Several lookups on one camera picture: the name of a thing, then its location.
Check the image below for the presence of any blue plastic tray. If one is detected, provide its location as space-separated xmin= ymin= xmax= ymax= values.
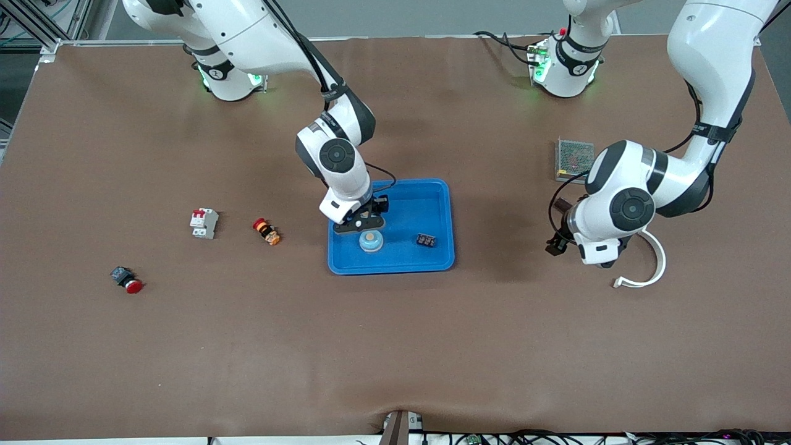
xmin=328 ymin=179 xmax=456 ymax=276

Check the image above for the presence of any metal mesh power supply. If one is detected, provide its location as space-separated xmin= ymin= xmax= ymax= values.
xmin=554 ymin=138 xmax=595 ymax=185

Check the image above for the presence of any brown table cover mat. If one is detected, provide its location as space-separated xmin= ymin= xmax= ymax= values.
xmin=0 ymin=34 xmax=791 ymax=441

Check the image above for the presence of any red mushroom push button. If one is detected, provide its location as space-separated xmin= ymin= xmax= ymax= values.
xmin=110 ymin=266 xmax=144 ymax=294

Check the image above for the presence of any white curved plastic bracket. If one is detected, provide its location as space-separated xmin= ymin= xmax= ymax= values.
xmin=613 ymin=230 xmax=667 ymax=289

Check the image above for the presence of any yellow red emergency stop switch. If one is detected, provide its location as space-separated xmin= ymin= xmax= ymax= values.
xmin=252 ymin=218 xmax=282 ymax=246

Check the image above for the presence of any white circuit breaker red switch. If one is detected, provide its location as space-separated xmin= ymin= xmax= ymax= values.
xmin=190 ymin=208 xmax=219 ymax=240

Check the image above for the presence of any black cable bundle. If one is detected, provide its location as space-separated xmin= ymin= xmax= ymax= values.
xmin=426 ymin=428 xmax=767 ymax=445

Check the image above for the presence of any black left arm base cable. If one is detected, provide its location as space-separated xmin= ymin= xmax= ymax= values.
xmin=475 ymin=30 xmax=539 ymax=66

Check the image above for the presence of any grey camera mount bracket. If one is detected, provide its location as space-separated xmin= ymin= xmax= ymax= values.
xmin=380 ymin=410 xmax=424 ymax=445

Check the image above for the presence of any aluminium frame post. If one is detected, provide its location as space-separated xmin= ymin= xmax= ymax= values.
xmin=0 ymin=0 xmax=95 ymax=62

